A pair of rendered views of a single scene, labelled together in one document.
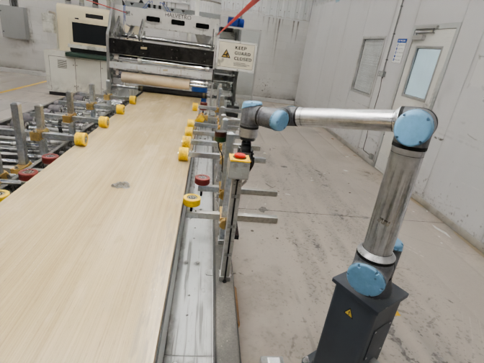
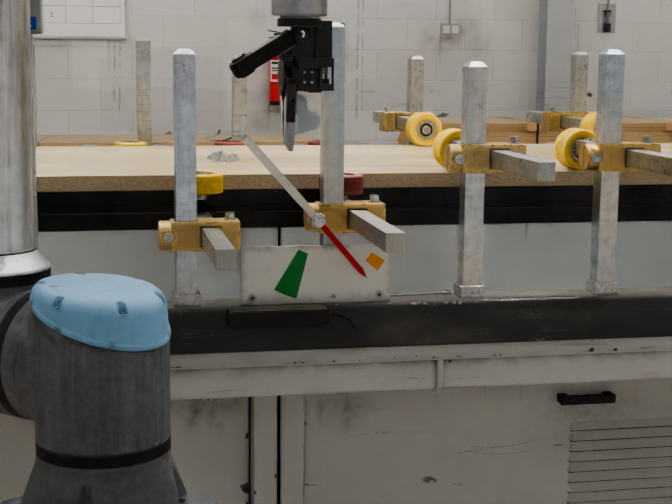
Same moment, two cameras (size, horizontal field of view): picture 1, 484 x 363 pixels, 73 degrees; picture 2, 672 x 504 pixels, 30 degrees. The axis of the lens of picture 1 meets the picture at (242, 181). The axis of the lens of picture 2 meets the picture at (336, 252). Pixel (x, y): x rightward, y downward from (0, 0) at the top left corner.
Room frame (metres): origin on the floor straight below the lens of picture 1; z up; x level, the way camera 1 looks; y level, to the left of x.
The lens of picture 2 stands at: (1.47, -2.05, 1.13)
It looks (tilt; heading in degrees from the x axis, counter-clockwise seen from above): 9 degrees down; 87
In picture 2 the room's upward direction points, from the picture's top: 1 degrees clockwise
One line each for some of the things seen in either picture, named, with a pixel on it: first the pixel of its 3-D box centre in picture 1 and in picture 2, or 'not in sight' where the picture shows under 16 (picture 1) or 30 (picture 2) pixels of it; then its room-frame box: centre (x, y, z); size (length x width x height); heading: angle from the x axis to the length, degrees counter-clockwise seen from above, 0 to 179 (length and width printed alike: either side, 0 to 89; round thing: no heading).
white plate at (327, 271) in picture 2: not in sight; (316, 274); (1.55, 0.06, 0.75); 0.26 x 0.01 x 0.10; 8
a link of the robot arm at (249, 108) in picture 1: (251, 114); not in sight; (1.52, 0.00, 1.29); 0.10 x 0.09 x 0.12; 57
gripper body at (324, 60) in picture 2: (245, 148); (303, 56); (1.53, 0.00, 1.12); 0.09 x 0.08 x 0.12; 8
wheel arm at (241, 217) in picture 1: (232, 217); (211, 239); (1.38, 0.02, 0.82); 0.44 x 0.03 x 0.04; 98
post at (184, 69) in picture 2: (226, 207); (185, 193); (1.33, 0.05, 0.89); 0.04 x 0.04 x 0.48; 8
